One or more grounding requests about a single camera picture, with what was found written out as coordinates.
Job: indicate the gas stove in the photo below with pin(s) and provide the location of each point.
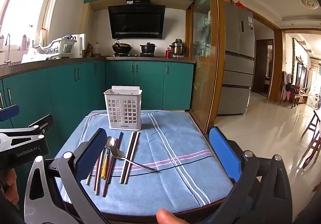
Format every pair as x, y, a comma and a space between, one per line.
133, 57

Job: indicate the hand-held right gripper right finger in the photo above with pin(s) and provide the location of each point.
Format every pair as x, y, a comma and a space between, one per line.
223, 153

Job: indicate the pink brown chopstick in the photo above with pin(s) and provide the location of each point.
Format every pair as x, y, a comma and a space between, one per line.
97, 186

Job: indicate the dark wooden chair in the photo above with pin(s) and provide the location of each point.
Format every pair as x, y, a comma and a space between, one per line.
312, 138

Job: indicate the dark wooden door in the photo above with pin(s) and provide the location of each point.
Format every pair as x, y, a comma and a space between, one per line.
260, 68

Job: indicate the large metal spoon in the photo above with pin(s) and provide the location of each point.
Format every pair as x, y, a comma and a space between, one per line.
117, 153

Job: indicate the white plastic bag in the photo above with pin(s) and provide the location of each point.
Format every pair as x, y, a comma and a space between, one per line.
32, 56

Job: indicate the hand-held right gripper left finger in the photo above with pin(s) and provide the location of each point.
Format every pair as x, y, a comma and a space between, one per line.
92, 151

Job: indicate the pale beige chopstick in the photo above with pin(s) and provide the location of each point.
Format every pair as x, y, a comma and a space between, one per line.
89, 178

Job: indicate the white board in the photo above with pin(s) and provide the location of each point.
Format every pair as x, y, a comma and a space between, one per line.
80, 44

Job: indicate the metal faucet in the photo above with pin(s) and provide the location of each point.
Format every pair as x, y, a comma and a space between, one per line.
8, 48

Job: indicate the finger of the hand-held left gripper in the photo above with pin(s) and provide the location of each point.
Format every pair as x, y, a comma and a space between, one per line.
42, 121
8, 113

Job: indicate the black wok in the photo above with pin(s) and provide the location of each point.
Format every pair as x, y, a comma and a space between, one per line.
122, 48

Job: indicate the window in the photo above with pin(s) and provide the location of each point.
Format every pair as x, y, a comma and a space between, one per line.
22, 0

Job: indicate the person's right hand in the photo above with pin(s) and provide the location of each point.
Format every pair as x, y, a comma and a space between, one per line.
168, 217

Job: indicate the stainless steel pot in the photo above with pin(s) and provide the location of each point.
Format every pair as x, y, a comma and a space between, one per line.
177, 48

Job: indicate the dark condiment bottle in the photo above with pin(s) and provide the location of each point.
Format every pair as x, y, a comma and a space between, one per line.
88, 51

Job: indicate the green lower cabinet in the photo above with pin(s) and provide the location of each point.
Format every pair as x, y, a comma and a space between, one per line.
37, 93
150, 83

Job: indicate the person's left hand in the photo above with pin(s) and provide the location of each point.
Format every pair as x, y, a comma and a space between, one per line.
10, 185

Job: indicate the blue striped cloth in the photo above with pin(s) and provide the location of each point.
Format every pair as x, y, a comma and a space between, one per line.
175, 138

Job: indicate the white condiment bottle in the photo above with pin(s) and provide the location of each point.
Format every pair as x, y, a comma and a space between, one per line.
96, 50

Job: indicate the red thermos bottle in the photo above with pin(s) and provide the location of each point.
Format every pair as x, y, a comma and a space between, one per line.
167, 53

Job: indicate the green garland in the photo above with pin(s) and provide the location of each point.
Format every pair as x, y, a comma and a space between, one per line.
294, 56

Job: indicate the white dish rack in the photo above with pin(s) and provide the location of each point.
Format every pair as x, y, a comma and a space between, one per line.
56, 48

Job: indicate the dark red chopstick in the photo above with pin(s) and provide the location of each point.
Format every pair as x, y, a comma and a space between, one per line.
105, 188

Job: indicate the black range hood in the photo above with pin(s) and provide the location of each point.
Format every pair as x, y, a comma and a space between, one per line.
136, 22

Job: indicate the white fence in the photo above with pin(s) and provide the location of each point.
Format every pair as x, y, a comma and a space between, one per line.
313, 102

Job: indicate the pink garment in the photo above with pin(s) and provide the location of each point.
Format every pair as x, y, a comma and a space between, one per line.
287, 93

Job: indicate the silver refrigerator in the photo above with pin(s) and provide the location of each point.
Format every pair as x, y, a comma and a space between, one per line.
238, 63

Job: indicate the dark stone countertop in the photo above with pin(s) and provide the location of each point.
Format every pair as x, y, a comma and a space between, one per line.
62, 62

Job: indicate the black chopstick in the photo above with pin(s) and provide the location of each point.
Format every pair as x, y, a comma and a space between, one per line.
120, 137

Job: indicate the wooden sliding glass door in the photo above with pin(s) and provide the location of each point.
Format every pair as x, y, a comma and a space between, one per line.
204, 38

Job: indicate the black cooking pot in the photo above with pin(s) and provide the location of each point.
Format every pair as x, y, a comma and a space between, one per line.
148, 48

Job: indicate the pink bottle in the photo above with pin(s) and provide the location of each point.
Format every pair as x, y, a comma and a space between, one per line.
23, 42

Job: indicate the white plastic utensil holder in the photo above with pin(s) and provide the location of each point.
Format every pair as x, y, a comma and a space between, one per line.
123, 93

